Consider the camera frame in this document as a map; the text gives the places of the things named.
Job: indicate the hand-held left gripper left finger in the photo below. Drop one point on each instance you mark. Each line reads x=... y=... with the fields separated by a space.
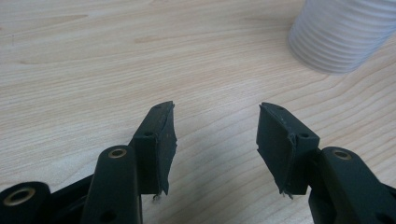
x=149 y=155

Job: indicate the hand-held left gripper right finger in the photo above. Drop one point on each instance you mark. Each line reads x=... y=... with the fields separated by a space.
x=289 y=149

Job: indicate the white ribbed cup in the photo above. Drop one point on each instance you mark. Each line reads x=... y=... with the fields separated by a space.
x=339 y=34

